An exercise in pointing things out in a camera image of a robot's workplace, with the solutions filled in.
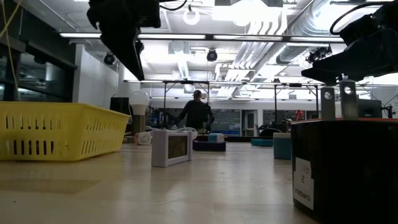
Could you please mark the black small cap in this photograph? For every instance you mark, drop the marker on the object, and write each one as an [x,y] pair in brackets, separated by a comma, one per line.
[348,171]

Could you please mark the yellow plastic basket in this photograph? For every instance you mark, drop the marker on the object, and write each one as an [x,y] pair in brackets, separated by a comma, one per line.
[74,134]

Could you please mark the silver ventilation duct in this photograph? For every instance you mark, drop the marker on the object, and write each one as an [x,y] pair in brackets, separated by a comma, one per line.
[311,21]

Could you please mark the person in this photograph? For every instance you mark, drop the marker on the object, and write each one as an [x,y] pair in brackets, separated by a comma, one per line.
[196,113]

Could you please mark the black box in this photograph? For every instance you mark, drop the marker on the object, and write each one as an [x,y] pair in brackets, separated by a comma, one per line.
[119,105]

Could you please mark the black office chair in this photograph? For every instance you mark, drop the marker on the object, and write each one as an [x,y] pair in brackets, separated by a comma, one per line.
[267,132]

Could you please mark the red spool white ends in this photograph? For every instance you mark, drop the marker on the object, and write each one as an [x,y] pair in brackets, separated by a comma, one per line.
[143,138]

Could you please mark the black computer monitor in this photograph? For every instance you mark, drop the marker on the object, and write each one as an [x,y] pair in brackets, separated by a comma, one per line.
[370,109]

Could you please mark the teal flat dish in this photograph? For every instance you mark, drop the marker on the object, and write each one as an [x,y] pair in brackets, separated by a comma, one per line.
[262,142]

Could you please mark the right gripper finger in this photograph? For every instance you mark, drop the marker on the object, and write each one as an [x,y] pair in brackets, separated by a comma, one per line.
[335,70]

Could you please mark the black ceiling spotlight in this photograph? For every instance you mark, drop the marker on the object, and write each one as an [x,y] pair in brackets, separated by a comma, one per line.
[109,59]
[212,55]

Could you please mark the white bulb brass lamp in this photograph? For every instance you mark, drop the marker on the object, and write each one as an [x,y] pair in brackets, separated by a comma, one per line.
[139,99]

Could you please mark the long ceiling light strip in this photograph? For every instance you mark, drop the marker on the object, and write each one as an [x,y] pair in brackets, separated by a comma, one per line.
[171,36]

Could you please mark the black background table frame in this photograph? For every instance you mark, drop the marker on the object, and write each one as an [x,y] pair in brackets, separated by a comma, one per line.
[275,102]
[186,82]

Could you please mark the blue spool white ends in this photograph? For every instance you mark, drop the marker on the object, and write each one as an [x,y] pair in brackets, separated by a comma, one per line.
[216,138]

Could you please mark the dark tray with teal box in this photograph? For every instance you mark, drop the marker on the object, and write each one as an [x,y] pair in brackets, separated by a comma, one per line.
[210,146]

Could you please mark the white digital clock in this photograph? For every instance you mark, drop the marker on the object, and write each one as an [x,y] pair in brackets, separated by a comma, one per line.
[160,149]

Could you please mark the red background object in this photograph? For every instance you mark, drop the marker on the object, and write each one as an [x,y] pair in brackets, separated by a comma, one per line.
[298,115]

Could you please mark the teal cylindrical cup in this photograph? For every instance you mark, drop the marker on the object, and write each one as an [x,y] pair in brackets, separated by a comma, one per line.
[281,147]

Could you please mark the black spotlight cluster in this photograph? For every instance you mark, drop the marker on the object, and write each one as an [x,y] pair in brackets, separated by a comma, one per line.
[317,55]

